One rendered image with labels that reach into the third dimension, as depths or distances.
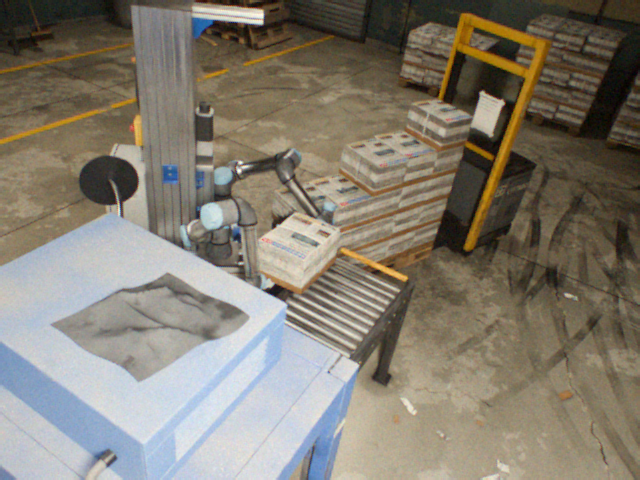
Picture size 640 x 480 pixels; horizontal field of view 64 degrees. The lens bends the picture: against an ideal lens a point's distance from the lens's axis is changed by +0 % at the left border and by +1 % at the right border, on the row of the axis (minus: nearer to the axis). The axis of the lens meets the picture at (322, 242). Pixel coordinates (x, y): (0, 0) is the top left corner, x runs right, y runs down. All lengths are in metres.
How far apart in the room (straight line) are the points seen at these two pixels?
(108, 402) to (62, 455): 0.24
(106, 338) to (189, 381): 0.20
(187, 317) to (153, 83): 1.61
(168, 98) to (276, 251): 0.90
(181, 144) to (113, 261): 1.42
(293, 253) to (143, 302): 1.44
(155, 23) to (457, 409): 2.71
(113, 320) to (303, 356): 0.49
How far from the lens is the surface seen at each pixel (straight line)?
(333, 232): 2.74
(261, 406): 1.28
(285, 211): 3.39
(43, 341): 1.19
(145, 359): 1.10
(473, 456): 3.29
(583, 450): 3.65
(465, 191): 4.65
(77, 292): 1.28
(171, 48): 2.52
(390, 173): 3.54
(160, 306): 1.18
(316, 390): 1.31
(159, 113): 2.64
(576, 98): 8.07
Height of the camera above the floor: 2.58
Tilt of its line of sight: 36 degrees down
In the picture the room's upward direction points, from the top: 9 degrees clockwise
